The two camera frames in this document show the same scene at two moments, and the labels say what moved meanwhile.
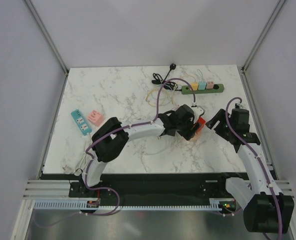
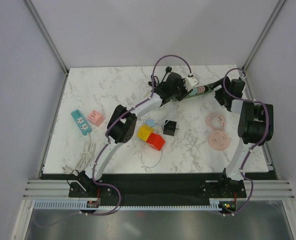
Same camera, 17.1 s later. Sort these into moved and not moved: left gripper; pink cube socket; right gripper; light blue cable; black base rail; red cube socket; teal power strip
Moved: light blue cable; right gripper; red cube socket; left gripper
Not moved: pink cube socket; black base rail; teal power strip
